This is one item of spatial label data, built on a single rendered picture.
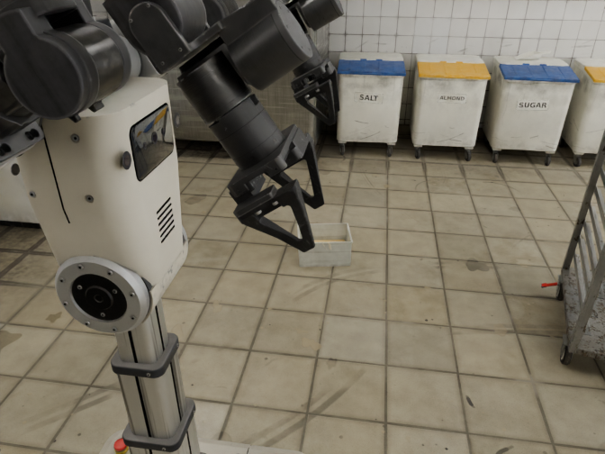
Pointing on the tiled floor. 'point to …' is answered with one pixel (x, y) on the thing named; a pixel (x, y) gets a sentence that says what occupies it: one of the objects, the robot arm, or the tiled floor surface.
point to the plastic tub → (328, 246)
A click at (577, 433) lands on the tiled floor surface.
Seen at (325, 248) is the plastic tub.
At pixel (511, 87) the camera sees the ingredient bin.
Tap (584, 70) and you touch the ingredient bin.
